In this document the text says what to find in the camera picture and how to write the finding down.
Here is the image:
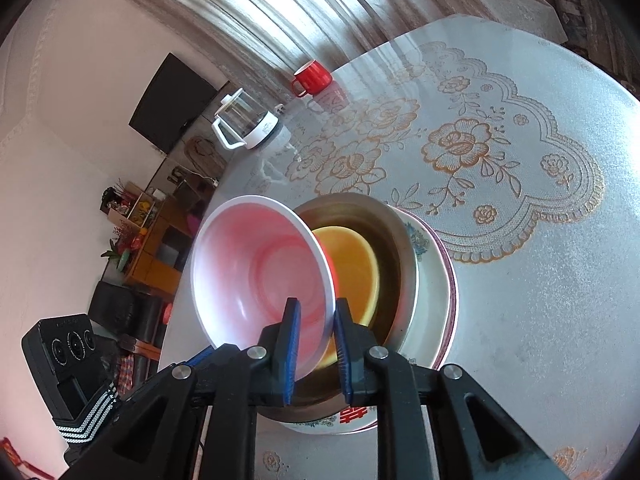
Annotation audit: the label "yellow plastic bowl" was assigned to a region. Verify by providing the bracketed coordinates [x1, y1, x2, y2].
[310, 224, 381, 366]

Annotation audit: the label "large purple floral plate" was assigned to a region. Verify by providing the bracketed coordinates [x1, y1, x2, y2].
[349, 206, 459, 434]

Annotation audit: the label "white plate red characters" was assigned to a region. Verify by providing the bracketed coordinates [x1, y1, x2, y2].
[284, 208, 458, 434]

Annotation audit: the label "red plastic bowl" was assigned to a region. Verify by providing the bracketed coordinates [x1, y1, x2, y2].
[190, 195, 335, 379]

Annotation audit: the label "stainless steel bowl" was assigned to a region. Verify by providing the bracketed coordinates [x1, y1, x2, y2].
[257, 193, 419, 422]

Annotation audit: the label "wooden sideboard cabinet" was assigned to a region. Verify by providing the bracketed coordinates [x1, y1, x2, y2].
[102, 179, 214, 299]

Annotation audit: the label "wooden chair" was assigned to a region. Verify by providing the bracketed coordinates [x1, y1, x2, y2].
[186, 136, 227, 179]

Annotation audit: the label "white glass electric kettle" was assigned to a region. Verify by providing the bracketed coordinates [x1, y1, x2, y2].
[212, 88, 279, 151]

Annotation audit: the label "red mug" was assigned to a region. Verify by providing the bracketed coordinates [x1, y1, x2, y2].
[291, 60, 333, 98]

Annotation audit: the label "beige window curtain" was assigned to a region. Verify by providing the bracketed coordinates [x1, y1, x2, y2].
[129, 0, 566, 104]

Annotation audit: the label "black wall television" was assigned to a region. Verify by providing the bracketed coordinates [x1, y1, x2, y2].
[129, 53, 218, 154]

